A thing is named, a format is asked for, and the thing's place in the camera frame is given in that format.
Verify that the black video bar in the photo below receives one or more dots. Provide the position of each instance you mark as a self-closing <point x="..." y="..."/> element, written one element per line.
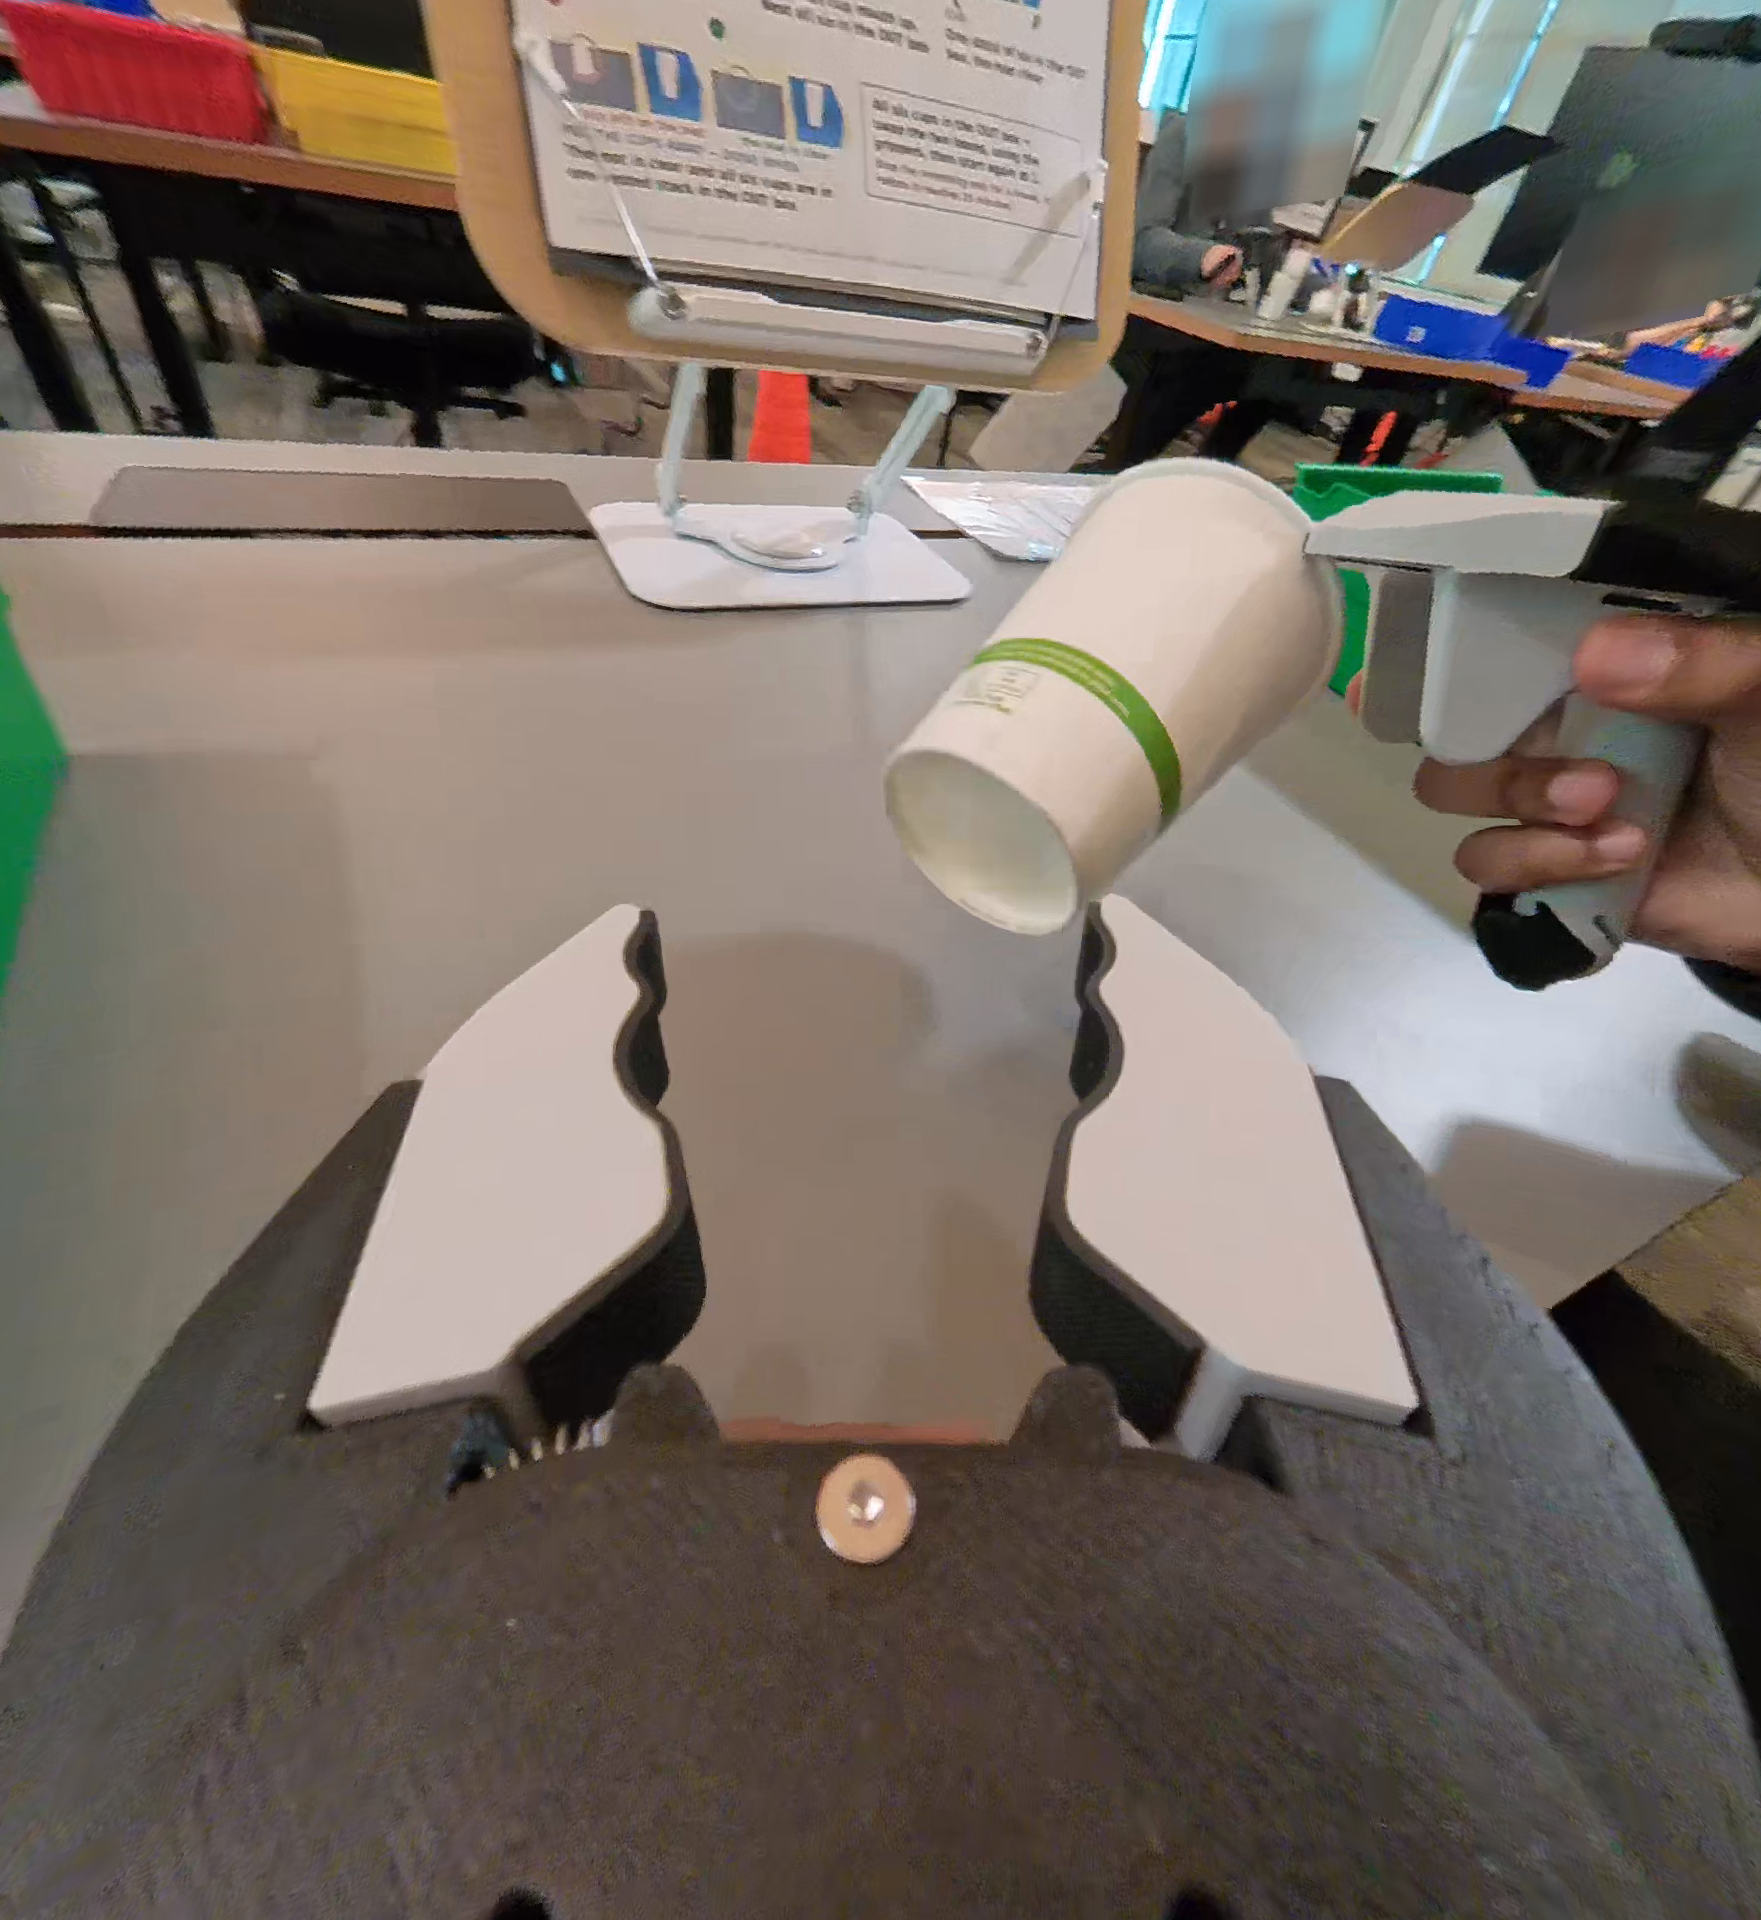
<point x="1735" y="39"/>

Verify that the large black monitor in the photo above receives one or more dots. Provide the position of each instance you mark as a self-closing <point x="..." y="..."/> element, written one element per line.
<point x="1645" y="181"/>

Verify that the blue plastic bin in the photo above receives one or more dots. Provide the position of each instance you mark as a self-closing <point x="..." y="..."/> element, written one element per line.
<point x="1533" y="363"/>
<point x="1434" y="325"/>
<point x="1682" y="369"/>

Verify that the yellow plastic bin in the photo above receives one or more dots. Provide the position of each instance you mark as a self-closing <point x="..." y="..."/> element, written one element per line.
<point x="355" y="113"/>

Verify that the wooden document stand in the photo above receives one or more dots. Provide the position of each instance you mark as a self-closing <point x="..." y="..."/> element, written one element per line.
<point x="1399" y="226"/>
<point x="789" y="580"/>

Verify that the black office chair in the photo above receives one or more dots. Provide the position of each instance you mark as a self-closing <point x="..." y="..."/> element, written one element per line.
<point x="400" y="352"/>
<point x="1735" y="391"/>

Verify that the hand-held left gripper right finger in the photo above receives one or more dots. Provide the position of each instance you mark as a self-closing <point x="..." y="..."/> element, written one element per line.
<point x="1224" y="1199"/>

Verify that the red plastic bin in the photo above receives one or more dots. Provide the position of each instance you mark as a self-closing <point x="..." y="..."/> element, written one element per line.
<point x="129" y="67"/>

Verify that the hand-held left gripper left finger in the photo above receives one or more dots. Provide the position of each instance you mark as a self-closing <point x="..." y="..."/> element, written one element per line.
<point x="519" y="1199"/>

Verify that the wooden top desk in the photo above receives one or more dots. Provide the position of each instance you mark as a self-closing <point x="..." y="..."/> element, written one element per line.
<point x="1270" y="334"/>
<point x="190" y="159"/>

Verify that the white paper cup green band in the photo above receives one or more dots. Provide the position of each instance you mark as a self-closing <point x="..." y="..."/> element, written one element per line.
<point x="1121" y="706"/>

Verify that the laminated paper sheet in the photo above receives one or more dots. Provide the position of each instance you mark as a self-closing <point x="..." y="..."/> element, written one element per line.
<point x="1000" y="519"/>

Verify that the white leaning panel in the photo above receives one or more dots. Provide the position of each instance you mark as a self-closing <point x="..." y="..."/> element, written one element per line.
<point x="1044" y="421"/>

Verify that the printed instruction sheet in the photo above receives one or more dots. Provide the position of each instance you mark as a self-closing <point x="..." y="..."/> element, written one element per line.
<point x="820" y="165"/>

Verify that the person's dark clothed body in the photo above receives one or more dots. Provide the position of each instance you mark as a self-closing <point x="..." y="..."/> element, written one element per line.
<point x="1721" y="1575"/>

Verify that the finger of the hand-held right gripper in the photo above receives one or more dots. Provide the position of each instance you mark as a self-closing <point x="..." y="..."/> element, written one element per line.
<point x="1465" y="539"/>

